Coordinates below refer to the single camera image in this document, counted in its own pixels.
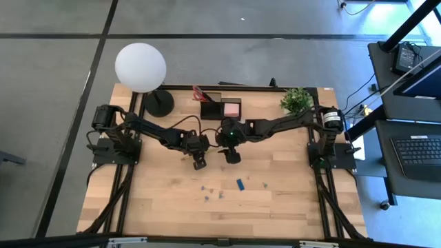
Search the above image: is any green plant in white pot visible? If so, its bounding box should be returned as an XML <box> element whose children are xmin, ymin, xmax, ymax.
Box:
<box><xmin>279</xmin><ymin>86</ymin><xmax>314</xmax><ymax>122</ymax></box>

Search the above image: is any black desk with monitor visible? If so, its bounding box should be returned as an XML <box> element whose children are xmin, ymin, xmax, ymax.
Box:
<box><xmin>367</xmin><ymin>40</ymin><xmax>441</xmax><ymax>122</ymax></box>

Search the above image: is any black power box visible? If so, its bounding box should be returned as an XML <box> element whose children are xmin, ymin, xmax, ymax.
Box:
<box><xmin>391</xmin><ymin>43</ymin><xmax>418</xmax><ymax>75</ymax></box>

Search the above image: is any black desk monitor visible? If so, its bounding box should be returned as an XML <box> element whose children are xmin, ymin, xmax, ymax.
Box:
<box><xmin>392</xmin><ymin>54</ymin><xmax>441</xmax><ymax>101</ymax></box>

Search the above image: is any pink sticky note pad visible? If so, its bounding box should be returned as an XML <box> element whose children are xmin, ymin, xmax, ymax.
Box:
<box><xmin>223</xmin><ymin>102</ymin><xmax>240</xmax><ymax>117</ymax></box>

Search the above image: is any black aluminium table frame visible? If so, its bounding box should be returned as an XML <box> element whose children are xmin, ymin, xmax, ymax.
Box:
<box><xmin>77</xmin><ymin>77</ymin><xmax>369</xmax><ymax>242</ymax></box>

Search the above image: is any black crossbar with brackets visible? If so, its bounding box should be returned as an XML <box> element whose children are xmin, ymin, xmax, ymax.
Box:
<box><xmin>0</xmin><ymin>233</ymin><xmax>441</xmax><ymax>248</ymax></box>

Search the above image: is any white globe table lamp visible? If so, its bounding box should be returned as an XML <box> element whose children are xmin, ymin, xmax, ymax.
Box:
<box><xmin>114</xmin><ymin>42</ymin><xmax>175</xmax><ymax>118</ymax></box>

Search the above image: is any grey chair leg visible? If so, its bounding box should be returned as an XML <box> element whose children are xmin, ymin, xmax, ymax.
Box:
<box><xmin>0</xmin><ymin>149</ymin><xmax>27</xmax><ymax>167</ymax></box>

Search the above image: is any white paper sheet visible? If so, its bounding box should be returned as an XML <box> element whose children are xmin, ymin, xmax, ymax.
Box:
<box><xmin>350</xmin><ymin>135</ymin><xmax>366</xmax><ymax>161</ymax></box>

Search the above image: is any black keyboard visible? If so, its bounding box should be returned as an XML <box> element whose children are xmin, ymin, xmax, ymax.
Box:
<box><xmin>391</xmin><ymin>135</ymin><xmax>441</xmax><ymax>183</ymax></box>

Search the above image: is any plug with yellow cable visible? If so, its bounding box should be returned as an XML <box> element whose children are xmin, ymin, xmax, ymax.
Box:
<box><xmin>338</xmin><ymin>0</ymin><xmax>376</xmax><ymax>17</ymax></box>

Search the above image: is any black mesh desk organizer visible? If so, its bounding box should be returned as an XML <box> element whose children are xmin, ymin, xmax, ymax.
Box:
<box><xmin>200</xmin><ymin>91</ymin><xmax>242</xmax><ymax>121</ymax></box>

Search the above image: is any black diagonal pole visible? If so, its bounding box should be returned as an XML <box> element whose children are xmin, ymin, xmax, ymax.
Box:
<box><xmin>380</xmin><ymin>0</ymin><xmax>441</xmax><ymax>53</ymax></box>

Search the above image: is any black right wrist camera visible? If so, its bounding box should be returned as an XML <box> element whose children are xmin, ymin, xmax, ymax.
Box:
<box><xmin>223</xmin><ymin>147</ymin><xmax>242</xmax><ymax>165</ymax></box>

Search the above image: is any black desk with keyboard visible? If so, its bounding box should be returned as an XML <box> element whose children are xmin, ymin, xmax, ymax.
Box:
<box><xmin>374</xmin><ymin>118</ymin><xmax>441</xmax><ymax>201</ymax></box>

